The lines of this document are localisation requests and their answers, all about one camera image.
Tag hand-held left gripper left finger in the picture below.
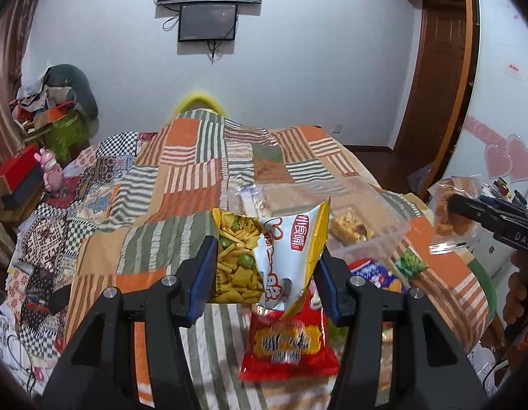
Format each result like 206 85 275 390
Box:
42 236 220 410

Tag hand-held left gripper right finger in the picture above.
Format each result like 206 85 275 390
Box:
314 249 489 410

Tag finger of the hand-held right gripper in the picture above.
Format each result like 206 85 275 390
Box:
449 194 502 231

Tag clear bag of orange snacks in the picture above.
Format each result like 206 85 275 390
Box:
430 176 482 236

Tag yellow and white snack bag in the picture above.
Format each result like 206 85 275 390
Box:
210 197 331 322

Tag clear plastic container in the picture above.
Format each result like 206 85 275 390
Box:
236 176 412 262

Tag person's right hand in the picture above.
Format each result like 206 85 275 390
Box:
502 251 528 325

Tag blue snack packet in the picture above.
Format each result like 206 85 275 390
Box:
347 257 404 294

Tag pink heart stickers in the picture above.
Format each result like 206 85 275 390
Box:
464 114 528 183

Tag green plastic stool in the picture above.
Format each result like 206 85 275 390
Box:
467 260 497 323

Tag red snack packet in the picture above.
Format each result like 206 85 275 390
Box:
239 292 341 382

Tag clear packet of yellow pastries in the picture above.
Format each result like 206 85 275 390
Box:
329 208 374 243

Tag green snack packet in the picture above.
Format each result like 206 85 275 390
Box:
393 249 430 285

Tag clear packet of pale biscuits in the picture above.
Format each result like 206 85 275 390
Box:
237 183 270 218

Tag patchwork blanket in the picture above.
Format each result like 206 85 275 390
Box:
3 109 491 410

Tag white wardrobe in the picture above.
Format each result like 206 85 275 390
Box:
426 0 528 206

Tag brown wooden door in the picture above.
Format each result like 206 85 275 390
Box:
375 0 476 152

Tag yellow pillow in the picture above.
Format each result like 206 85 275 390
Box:
173 91 225 117

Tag pink toy figure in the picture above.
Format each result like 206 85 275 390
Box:
34 147 65 192

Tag red box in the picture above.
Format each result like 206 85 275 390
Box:
0 144 41 193

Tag dark grey bag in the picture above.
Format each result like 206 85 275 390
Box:
42 64 99 121

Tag brown striped curtain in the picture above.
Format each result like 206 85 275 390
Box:
0 0 44 159

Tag small black wall monitor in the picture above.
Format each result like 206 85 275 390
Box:
177 3 239 43

